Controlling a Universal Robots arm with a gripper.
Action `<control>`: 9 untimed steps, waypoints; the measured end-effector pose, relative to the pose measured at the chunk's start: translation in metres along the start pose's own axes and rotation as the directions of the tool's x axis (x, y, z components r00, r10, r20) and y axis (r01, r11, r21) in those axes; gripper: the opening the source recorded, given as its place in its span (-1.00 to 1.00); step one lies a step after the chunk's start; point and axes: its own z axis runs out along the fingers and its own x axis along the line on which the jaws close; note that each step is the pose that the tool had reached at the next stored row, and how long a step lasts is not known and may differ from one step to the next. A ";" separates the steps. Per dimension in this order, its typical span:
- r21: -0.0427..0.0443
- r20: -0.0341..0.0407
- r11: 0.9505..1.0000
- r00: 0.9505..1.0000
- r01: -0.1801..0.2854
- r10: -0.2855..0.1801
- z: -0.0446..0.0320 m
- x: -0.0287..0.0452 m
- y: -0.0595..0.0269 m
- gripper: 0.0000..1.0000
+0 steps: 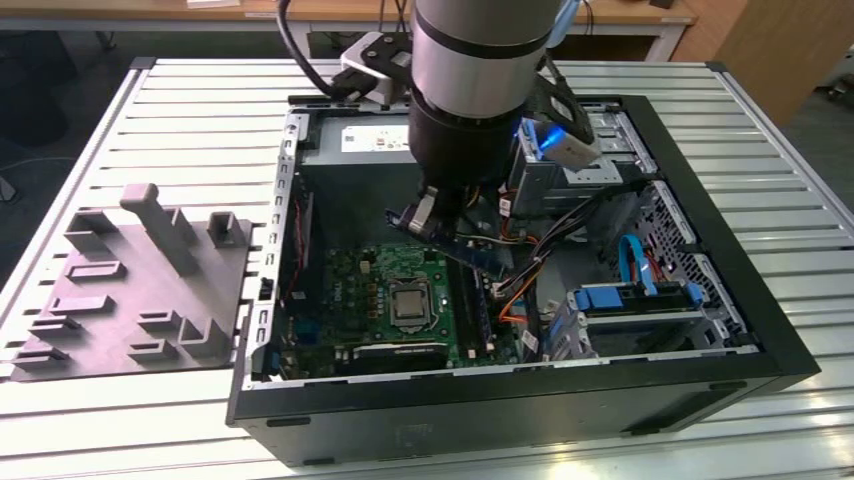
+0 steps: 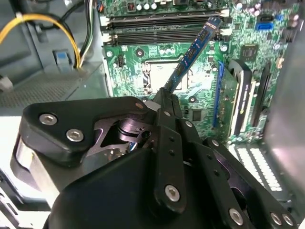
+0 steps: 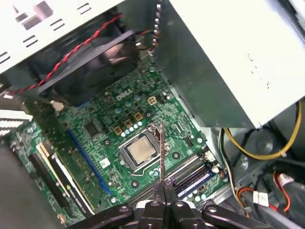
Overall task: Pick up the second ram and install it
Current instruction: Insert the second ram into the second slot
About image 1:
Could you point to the grey metal drive cage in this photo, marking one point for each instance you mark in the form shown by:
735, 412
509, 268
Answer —
587, 187

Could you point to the black graphics card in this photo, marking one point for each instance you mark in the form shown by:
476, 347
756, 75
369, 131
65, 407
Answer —
400, 352

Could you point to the black RAM slot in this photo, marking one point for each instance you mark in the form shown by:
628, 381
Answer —
464, 310

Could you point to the black open PC case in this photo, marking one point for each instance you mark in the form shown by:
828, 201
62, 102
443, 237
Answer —
507, 420

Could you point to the green motherboard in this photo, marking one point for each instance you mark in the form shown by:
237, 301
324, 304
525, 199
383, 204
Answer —
420, 262

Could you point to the grey wrist camera blue light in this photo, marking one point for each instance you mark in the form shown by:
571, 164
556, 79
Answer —
567, 150

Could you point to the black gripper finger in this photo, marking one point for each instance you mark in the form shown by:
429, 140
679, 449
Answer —
424, 212

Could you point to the metal disk bay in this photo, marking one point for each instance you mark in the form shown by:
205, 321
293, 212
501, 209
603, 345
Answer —
567, 340

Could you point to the blue RAM stick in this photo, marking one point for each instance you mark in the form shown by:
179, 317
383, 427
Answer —
480, 252

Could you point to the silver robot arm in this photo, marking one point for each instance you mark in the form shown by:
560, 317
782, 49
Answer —
480, 65

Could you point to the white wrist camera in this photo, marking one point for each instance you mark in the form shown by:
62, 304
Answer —
373, 70

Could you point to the white power connector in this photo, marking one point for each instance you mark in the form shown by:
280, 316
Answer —
364, 266

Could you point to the wooden cabinet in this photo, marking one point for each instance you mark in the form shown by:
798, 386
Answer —
767, 55

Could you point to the silver CPU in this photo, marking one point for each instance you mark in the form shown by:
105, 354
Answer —
408, 305

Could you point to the grey power supply unit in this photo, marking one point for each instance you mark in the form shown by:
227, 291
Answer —
329, 135

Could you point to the grey parts rack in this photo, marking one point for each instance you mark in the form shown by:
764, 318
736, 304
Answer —
133, 290

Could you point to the wooden desk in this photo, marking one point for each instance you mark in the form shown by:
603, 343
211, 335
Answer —
133, 12

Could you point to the white power supply label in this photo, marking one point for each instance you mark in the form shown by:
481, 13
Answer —
373, 142

